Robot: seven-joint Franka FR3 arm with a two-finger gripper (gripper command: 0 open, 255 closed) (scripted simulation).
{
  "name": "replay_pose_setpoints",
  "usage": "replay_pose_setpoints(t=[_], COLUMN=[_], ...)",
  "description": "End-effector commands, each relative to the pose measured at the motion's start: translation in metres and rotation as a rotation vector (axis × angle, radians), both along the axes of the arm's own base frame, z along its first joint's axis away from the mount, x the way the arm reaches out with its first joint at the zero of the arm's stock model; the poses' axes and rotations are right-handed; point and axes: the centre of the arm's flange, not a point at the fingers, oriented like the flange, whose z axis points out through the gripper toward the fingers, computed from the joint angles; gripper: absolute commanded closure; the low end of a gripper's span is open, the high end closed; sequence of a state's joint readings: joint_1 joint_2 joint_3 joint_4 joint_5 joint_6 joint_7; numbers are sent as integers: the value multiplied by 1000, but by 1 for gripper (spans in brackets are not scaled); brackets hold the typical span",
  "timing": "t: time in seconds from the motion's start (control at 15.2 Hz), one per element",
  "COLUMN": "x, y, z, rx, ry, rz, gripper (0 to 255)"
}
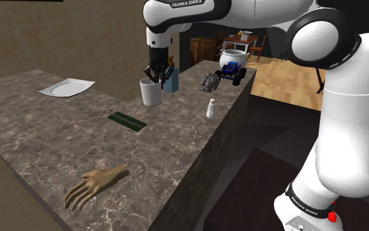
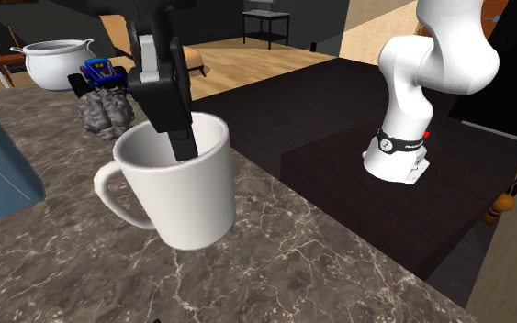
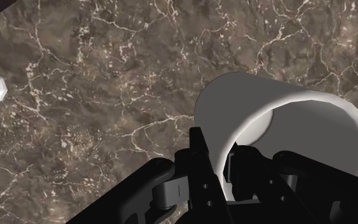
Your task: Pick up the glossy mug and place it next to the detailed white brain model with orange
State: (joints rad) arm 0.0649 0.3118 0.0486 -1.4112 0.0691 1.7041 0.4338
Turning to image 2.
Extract white pot with handles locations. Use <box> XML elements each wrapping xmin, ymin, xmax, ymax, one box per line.
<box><xmin>10</xmin><ymin>38</ymin><xmax>96</xmax><ymax>93</ymax></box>

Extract dark robot stand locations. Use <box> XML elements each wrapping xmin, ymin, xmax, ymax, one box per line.
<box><xmin>190</xmin><ymin>57</ymin><xmax>517</xmax><ymax>281</ymax></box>

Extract grey rock-shaped lump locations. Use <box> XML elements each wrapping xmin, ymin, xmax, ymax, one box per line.
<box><xmin>76</xmin><ymin>88</ymin><xmax>136</xmax><ymax>142</ymax></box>

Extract dark turned wooden post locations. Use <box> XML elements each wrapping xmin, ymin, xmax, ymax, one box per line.
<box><xmin>480</xmin><ymin>147</ymin><xmax>517</xmax><ymax>226</ymax></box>

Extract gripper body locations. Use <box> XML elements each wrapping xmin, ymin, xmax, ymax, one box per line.
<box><xmin>85</xmin><ymin>0</ymin><xmax>197</xmax><ymax>23</ymax></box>

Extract white mug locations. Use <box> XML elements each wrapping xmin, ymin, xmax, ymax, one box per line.
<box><xmin>93</xmin><ymin>111</ymin><xmax>237</xmax><ymax>251</ymax></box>

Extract black side table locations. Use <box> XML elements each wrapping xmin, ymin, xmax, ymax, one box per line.
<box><xmin>241</xmin><ymin>0</ymin><xmax>291</xmax><ymax>51</ymax></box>

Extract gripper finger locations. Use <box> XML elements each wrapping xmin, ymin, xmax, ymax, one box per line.
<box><xmin>125</xmin><ymin>9</ymin><xmax>199</xmax><ymax>163</ymax></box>

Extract wooden chair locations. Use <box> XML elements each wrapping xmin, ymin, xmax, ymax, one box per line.
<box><xmin>0</xmin><ymin>27</ymin><xmax>28</xmax><ymax>88</ymax></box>

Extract blue toy monster truck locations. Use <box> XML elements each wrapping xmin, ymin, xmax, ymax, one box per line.
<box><xmin>67</xmin><ymin>58</ymin><xmax>130</xmax><ymax>99</ymax></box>

